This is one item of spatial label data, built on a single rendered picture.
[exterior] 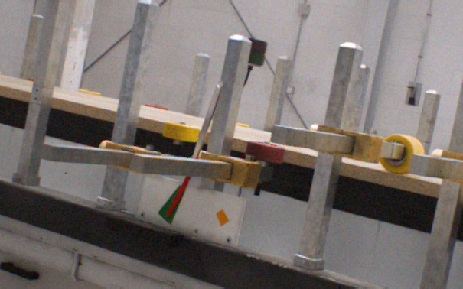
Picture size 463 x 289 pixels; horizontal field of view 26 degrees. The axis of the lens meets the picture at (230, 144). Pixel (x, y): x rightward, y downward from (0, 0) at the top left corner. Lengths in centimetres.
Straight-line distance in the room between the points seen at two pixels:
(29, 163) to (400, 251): 86
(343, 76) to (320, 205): 24
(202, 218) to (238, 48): 35
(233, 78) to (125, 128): 29
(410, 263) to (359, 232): 13
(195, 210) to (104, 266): 29
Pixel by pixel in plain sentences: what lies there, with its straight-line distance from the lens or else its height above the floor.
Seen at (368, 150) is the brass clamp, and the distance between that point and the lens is 184.
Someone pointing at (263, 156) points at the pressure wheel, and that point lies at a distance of 207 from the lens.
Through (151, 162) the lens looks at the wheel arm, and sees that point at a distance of 178.
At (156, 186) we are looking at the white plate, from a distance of 209.
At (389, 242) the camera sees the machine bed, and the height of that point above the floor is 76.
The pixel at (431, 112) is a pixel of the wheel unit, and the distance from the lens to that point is 299.
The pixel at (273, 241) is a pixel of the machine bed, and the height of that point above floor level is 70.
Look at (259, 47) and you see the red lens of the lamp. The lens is 205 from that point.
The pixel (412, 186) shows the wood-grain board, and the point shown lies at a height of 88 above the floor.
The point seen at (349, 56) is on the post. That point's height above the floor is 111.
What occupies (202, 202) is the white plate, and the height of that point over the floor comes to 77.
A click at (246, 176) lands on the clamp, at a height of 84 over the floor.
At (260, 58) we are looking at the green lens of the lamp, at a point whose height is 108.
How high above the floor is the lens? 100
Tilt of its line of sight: 3 degrees down
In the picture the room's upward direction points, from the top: 11 degrees clockwise
